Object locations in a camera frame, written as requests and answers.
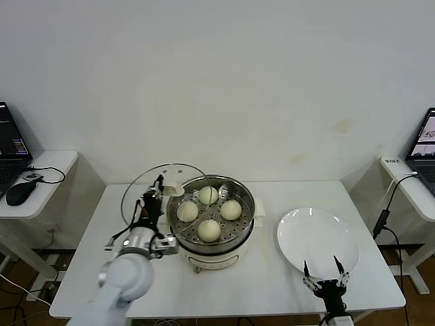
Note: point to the white steamed baozi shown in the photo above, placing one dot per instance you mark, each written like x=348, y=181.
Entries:
x=208, y=195
x=187, y=211
x=231, y=209
x=209, y=231

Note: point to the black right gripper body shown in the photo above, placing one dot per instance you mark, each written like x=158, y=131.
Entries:
x=332, y=292

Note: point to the round glass pot lid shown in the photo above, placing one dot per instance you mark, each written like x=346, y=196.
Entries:
x=142, y=183

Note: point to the white floor power strip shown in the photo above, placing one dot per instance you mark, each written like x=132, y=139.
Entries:
x=35, y=296

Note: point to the small black printed dongle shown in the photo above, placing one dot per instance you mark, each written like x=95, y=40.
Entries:
x=32, y=176

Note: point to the cream electric cooking pot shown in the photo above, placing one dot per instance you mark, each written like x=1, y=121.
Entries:
x=217, y=261

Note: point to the white round plate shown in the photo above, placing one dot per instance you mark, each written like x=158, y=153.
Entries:
x=316, y=234

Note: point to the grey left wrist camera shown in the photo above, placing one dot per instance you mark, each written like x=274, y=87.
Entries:
x=166, y=242

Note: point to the stainless steel steamer basket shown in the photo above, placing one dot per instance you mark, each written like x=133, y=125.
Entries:
x=238, y=234

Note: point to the white side table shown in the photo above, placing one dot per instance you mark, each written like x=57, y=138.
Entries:
x=44, y=190
x=413, y=193

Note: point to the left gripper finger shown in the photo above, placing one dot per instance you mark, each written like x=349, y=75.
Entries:
x=159, y=181
x=163, y=196

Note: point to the dark grey open laptop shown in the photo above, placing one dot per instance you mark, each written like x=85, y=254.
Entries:
x=423, y=146
x=10, y=142

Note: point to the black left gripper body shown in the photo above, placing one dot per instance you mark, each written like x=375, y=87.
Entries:
x=151, y=208

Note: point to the black computer mouse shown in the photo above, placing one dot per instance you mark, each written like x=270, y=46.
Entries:
x=21, y=193

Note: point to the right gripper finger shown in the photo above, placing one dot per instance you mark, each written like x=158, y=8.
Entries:
x=308, y=276
x=343, y=276

